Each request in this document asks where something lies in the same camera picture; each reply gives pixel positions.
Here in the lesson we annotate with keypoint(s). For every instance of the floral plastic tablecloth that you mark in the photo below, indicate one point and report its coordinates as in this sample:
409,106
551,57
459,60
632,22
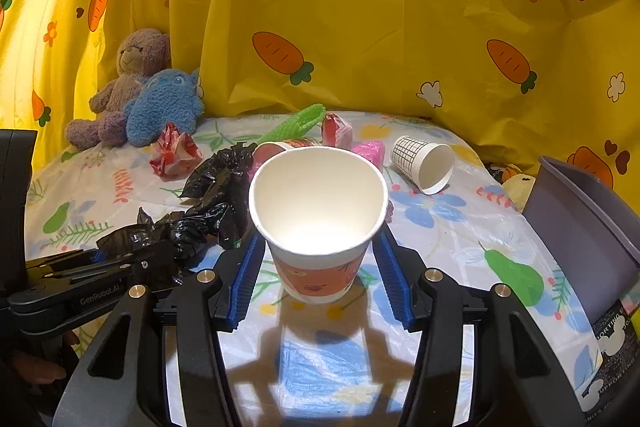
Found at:
450,227

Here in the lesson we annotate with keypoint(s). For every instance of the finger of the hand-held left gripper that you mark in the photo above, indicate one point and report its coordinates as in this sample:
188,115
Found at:
75,264
65,304

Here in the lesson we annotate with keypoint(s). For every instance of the blue plush toy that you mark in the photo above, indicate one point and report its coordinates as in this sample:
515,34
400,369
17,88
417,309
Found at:
160,107

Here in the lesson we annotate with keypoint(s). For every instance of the orange print paper cup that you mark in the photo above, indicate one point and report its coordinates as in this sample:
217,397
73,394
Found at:
280,146
315,197

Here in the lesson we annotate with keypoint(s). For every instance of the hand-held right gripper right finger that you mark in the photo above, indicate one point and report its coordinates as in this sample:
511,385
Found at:
395,282

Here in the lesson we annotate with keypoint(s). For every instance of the small red carton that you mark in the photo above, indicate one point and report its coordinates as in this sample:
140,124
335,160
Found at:
335,132

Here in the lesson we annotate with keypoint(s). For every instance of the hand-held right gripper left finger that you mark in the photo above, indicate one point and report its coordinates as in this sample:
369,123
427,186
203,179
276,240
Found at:
245,282

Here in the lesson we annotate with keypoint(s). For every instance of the pink sponge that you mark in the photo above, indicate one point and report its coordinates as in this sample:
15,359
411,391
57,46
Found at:
370,152

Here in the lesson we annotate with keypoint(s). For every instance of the yellow plush toy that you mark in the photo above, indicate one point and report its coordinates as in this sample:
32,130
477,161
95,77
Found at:
520,187

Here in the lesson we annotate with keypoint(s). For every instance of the grey plastic bin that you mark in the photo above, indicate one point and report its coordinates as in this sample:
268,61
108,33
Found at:
565,217

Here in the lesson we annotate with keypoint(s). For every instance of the red snack wrapper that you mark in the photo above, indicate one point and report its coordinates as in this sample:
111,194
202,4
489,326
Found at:
172,152

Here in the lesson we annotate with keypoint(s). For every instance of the black printed bag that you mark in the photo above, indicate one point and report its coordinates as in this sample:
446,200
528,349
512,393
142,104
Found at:
615,357

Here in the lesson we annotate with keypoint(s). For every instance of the green foam net sleeve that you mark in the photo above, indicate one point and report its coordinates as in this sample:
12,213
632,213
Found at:
300,122

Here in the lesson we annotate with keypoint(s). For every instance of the grid pattern paper cup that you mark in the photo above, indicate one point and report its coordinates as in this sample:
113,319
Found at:
410,157

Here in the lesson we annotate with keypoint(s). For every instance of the brown teddy bear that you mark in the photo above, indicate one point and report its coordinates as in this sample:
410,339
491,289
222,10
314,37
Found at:
135,57

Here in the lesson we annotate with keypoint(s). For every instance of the black plastic bag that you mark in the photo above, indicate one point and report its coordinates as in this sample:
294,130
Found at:
215,187

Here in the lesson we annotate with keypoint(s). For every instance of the person's left hand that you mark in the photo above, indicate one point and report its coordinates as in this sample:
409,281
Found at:
42,372

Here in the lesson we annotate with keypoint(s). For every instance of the yellow carrot print curtain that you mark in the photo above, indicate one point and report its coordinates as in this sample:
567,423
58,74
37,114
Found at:
350,32

